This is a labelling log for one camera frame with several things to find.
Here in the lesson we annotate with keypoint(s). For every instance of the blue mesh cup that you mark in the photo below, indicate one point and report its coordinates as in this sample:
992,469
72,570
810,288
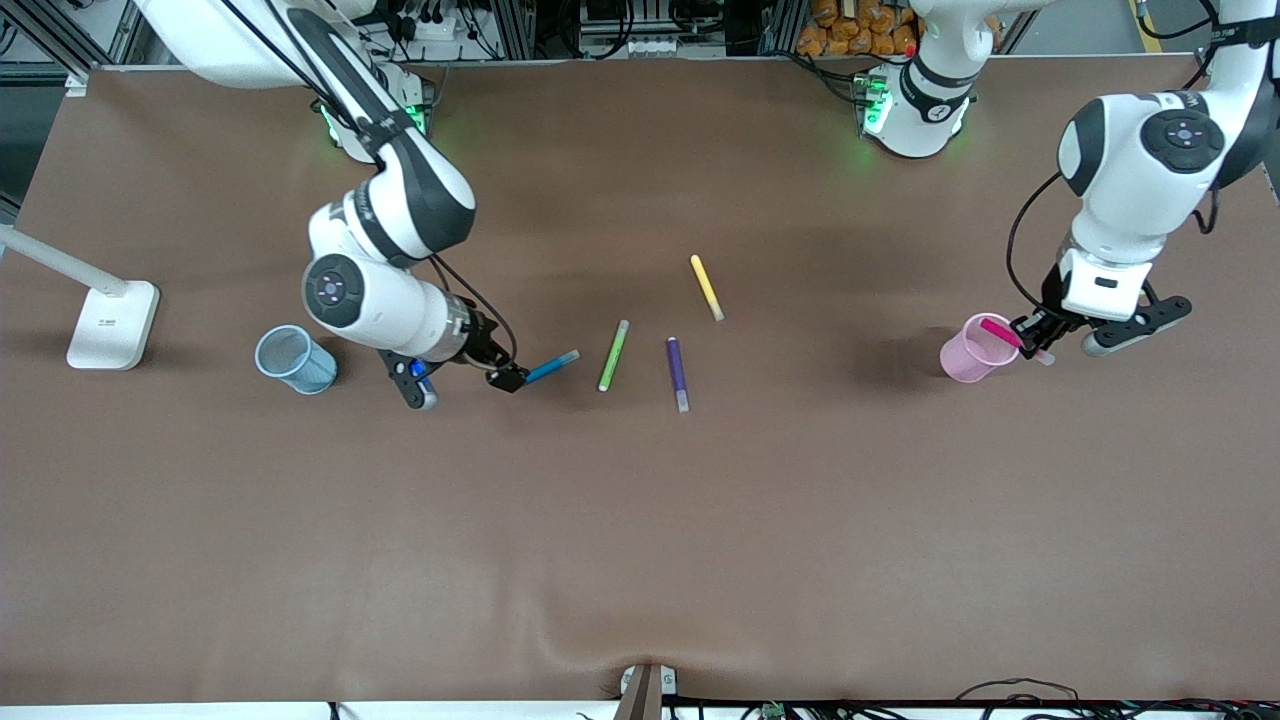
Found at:
295,362

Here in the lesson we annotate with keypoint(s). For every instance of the pink mesh cup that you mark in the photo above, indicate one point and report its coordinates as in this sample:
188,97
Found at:
965,355

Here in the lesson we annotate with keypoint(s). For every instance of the light blue marker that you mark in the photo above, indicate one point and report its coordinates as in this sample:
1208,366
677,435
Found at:
552,367

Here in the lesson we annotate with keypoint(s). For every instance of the yellow marker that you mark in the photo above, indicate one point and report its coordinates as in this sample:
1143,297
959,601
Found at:
706,286

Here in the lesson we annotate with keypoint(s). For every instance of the pink marker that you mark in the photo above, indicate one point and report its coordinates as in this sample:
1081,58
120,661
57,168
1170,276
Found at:
998,329

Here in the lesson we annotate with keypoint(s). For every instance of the white lamp stand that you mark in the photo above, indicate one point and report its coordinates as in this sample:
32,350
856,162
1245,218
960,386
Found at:
112,325

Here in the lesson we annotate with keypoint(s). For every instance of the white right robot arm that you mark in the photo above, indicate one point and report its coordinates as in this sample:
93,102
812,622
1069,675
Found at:
390,210

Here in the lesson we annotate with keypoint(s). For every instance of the white power strip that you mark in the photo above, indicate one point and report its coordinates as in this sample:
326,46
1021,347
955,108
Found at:
650,45

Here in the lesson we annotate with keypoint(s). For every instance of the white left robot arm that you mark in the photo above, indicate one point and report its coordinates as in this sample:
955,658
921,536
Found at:
1140,150

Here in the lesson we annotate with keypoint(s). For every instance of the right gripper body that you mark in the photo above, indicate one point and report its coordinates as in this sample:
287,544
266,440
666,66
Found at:
487,353

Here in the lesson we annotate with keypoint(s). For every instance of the purple marker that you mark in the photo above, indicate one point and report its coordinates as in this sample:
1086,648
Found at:
677,372

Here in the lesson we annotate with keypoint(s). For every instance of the orange snack bag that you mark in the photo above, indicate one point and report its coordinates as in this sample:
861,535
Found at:
850,30

